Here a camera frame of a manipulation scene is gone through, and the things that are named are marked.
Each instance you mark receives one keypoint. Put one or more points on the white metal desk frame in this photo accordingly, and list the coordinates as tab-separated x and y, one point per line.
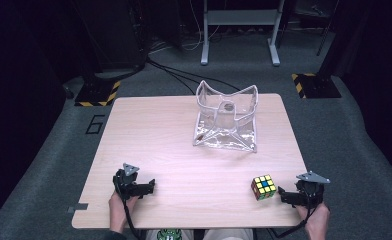
240	20

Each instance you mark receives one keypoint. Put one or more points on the black stand post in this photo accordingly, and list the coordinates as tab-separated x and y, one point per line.
329	36

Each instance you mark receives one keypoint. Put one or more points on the round dark table grommet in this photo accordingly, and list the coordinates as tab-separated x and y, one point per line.
228	106

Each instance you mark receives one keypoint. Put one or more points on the colourful puzzle cube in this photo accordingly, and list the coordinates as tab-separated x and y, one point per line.
263	187

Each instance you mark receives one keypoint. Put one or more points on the clear plastic bag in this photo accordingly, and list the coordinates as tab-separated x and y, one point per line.
226	120

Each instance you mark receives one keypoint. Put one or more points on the green printed shirt hem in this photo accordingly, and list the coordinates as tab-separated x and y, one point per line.
169	234

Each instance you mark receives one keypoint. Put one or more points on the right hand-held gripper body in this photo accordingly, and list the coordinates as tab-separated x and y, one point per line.
311	189

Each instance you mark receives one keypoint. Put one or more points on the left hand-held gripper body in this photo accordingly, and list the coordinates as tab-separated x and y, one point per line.
128	181

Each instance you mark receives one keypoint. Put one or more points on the black yellow striped base plate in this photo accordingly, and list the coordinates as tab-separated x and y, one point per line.
99	91
314	86

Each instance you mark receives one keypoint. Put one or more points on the grey tape strip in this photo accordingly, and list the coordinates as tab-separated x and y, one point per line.
78	207

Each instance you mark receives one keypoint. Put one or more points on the person's left hand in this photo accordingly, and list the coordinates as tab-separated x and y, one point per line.
119	208

